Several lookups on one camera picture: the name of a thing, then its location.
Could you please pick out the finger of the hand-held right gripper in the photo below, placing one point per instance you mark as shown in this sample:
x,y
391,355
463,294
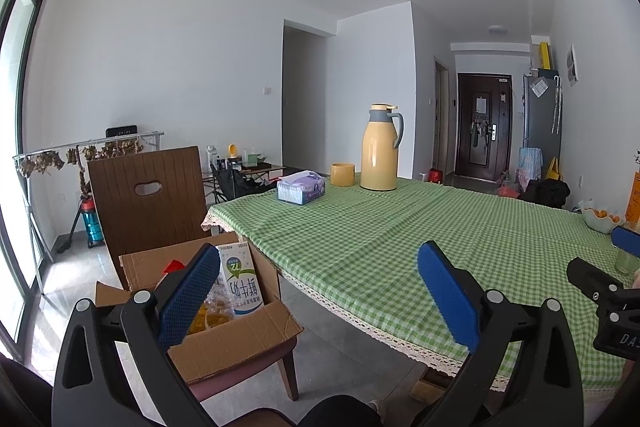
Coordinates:
x,y
627,241
590,277

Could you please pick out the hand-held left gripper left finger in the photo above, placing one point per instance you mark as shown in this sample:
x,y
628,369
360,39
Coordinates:
x,y
192,287

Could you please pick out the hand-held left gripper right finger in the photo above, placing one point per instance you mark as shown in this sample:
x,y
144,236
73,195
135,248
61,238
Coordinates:
x,y
445,292

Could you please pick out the brown cardboard box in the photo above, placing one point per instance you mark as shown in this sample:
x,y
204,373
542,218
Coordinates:
x,y
225,347

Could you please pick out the clear drinking glass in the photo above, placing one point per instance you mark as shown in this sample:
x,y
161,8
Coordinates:
x,y
625,264

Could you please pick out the red wrapper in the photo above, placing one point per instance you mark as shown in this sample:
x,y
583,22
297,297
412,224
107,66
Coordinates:
x,y
175,268

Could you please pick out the white fruit bowl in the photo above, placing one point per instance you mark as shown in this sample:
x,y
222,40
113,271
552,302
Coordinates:
x,y
597,222

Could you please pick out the yellow plastic wrapper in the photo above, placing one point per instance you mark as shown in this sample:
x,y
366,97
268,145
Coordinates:
x,y
215,319

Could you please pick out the orange box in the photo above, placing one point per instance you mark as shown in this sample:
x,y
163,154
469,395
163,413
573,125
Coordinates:
x,y
635,197

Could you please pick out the white green milk carton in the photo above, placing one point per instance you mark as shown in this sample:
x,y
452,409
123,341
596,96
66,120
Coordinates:
x,y
240,282

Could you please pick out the brown slatted chair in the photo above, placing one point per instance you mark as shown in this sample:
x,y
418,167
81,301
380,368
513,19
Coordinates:
x,y
150,217

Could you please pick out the green checkered tablecloth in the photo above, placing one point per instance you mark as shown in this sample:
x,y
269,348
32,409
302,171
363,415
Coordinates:
x,y
400,217

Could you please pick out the black bag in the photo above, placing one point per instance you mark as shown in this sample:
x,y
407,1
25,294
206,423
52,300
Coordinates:
x,y
545,193

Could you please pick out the yellow bag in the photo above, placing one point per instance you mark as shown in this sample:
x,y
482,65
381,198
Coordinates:
x,y
553,171

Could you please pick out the blue red vacuum cleaner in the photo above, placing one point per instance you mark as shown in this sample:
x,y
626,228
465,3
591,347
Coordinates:
x,y
93,222

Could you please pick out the red plastic bag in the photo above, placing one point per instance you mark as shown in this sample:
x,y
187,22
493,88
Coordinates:
x,y
507,190

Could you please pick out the blue hanging clothes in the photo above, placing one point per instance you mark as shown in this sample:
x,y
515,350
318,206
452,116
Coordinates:
x,y
530,164

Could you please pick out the small folding table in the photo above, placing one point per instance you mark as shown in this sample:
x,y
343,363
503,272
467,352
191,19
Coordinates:
x,y
260,168

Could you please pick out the yellow capped bottle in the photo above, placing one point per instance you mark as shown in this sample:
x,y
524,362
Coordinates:
x,y
232,153

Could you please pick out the grey refrigerator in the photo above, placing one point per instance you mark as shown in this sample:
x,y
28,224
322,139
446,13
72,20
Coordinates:
x,y
540,132

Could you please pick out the purple tissue pack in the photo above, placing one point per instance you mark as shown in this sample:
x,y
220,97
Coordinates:
x,y
300,189

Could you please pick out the dark brown entrance door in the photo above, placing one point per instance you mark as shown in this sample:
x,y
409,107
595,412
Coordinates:
x,y
472,147

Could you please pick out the yellow thermos jug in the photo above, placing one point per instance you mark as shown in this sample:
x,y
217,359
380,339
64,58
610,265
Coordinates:
x,y
377,157

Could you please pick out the white umbrella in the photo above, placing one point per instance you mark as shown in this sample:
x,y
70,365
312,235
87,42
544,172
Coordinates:
x,y
556,107

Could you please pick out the yellow cup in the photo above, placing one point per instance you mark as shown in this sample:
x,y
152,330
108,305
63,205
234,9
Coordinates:
x,y
343,175

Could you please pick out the metal drying rack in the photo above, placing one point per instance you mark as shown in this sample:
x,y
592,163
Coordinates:
x,y
100,152

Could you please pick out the person's leg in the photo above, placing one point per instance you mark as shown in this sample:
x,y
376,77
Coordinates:
x,y
335,414

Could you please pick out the black device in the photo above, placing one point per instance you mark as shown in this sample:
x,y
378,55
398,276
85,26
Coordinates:
x,y
121,131

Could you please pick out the yellow box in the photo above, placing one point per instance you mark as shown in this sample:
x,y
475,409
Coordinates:
x,y
542,56

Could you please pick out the wooden table frame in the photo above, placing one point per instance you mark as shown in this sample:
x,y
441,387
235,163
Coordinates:
x,y
435,387

